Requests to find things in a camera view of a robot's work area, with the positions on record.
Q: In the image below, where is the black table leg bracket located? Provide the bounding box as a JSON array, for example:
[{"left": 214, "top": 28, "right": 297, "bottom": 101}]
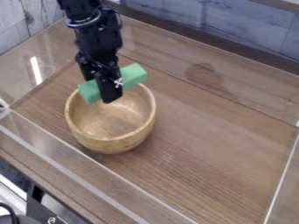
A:
[{"left": 25, "top": 184, "right": 69, "bottom": 224}]

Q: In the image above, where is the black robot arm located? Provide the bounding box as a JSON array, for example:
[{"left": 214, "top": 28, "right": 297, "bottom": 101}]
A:
[{"left": 55, "top": 0, "right": 122, "bottom": 103}]

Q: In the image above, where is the wooden bowl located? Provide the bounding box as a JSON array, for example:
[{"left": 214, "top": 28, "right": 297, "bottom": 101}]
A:
[{"left": 63, "top": 84, "right": 156, "bottom": 154}]

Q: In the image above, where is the black cable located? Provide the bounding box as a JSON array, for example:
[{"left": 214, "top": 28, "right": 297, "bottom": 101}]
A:
[{"left": 0, "top": 203, "right": 18, "bottom": 224}]

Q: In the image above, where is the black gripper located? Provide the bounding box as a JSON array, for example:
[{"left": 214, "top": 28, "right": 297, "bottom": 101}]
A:
[{"left": 71, "top": 8, "right": 122, "bottom": 103}]

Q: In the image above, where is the green rectangular stick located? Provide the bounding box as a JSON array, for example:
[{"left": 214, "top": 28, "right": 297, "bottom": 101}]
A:
[{"left": 78, "top": 63, "right": 146, "bottom": 104}]

